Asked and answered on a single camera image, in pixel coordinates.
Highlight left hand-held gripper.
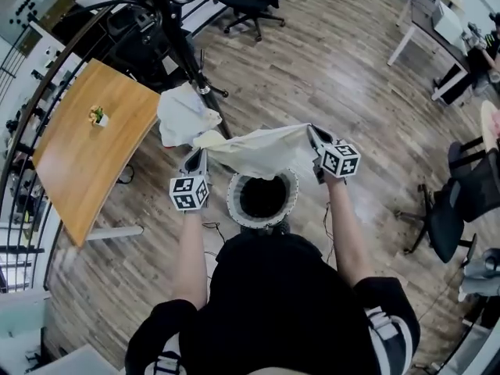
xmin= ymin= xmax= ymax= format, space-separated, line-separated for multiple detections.
xmin=169 ymin=148 xmax=211 ymax=213

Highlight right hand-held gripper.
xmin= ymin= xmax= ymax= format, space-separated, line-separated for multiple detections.
xmin=307 ymin=126 xmax=361 ymax=185

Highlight cream clothes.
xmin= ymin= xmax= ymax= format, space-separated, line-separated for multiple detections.
xmin=192 ymin=123 xmax=320 ymax=182

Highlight white clothes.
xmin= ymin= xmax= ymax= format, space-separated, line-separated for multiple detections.
xmin=157 ymin=82 xmax=223 ymax=149

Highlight black coat rack stand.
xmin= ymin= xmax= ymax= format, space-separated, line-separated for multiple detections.
xmin=136 ymin=0 xmax=232 ymax=141

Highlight person's left forearm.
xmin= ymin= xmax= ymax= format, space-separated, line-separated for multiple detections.
xmin=175 ymin=209 xmax=209 ymax=310

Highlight person's right forearm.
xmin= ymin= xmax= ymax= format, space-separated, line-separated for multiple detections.
xmin=326 ymin=176 xmax=374 ymax=289

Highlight white mesh laundry basket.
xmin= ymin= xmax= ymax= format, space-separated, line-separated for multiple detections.
xmin=226 ymin=167 xmax=300 ymax=230

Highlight wooden table with white legs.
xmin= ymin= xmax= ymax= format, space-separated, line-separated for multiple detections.
xmin=32 ymin=58 xmax=162 ymax=248

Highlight small potted plant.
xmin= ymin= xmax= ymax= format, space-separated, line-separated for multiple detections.
xmin=87 ymin=105 xmax=111 ymax=129

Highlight white table with dark top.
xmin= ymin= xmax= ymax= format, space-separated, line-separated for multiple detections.
xmin=386 ymin=0 xmax=470 ymax=107

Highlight person's black shirt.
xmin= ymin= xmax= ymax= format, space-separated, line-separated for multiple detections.
xmin=124 ymin=232 xmax=421 ymax=375

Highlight white box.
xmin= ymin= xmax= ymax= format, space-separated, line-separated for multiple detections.
xmin=431 ymin=2 xmax=468 ymax=56

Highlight black railing with wooden handrail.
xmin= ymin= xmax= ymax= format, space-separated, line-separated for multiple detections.
xmin=0 ymin=0 xmax=142 ymax=292

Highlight white robot on stand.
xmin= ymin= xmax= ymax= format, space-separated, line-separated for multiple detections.
xmin=459 ymin=248 xmax=500 ymax=305

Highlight black cable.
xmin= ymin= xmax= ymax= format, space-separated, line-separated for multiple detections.
xmin=201 ymin=220 xmax=226 ymax=242

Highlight grey white shoulder strap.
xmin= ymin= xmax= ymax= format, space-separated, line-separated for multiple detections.
xmin=146 ymin=334 xmax=185 ymax=375
xmin=365 ymin=305 xmax=413 ymax=375

